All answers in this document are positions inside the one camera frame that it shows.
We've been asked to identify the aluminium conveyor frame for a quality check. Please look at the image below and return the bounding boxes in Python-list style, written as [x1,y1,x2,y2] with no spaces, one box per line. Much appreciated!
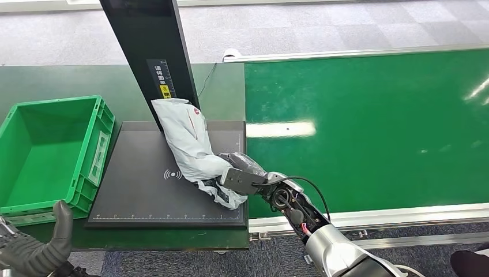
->
[222,43,489,250]

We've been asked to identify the person's leg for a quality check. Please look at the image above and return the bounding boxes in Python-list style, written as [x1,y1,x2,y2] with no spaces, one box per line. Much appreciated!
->
[449,248,489,277]

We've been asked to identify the grey plastic mailer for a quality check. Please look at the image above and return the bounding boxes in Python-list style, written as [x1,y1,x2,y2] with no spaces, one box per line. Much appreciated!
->
[151,98,249,211]

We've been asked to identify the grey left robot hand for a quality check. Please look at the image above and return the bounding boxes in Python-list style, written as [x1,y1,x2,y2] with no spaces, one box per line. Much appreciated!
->
[0,200,74,277]

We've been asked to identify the black inbound scanner machine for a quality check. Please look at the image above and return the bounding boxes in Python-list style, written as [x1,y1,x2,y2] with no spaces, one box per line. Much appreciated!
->
[84,0,247,230]

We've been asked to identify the thin black table cable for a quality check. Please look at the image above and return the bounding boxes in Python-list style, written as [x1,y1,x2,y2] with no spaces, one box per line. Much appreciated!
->
[197,62,218,99]

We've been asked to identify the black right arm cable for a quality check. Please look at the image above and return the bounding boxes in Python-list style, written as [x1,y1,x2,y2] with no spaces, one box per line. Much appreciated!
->
[251,175,332,223]

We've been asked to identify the green plastic crate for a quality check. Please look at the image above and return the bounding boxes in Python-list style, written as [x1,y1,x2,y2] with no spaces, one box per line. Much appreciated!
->
[0,95,116,227]

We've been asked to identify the white conveyor roller end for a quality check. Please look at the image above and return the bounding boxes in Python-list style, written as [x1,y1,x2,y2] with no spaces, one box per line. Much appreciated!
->
[223,48,243,62]

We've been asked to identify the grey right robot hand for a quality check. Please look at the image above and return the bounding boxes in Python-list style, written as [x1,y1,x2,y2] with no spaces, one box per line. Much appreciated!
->
[217,151,268,185]

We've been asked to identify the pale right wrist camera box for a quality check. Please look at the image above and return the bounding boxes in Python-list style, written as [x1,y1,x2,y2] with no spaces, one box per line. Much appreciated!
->
[220,167,269,196]

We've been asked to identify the green conveyor belt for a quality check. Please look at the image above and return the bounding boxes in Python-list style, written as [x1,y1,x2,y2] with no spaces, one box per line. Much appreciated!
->
[244,48,489,219]

